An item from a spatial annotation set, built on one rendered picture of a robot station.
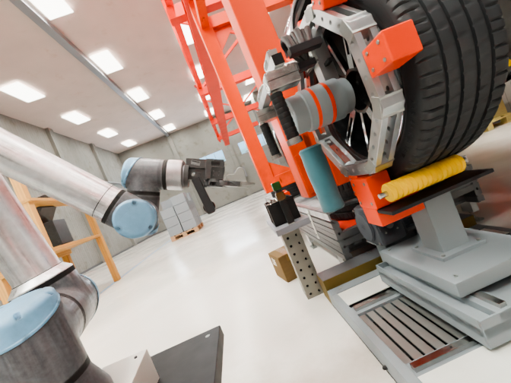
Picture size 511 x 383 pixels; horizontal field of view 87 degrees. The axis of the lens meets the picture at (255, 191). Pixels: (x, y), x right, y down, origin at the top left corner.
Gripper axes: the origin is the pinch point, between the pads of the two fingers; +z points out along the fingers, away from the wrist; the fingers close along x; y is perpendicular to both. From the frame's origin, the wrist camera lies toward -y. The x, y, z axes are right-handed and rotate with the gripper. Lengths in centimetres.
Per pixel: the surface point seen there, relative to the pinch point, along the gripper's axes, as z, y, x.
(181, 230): -113, -106, 768
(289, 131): 8.2, 14.4, -12.8
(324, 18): 17, 46, -13
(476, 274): 62, -22, -17
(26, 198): -251, -15, 301
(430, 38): 35, 33, -30
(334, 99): 24.9, 28.4, -2.9
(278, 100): 4.9, 22.5, -13.0
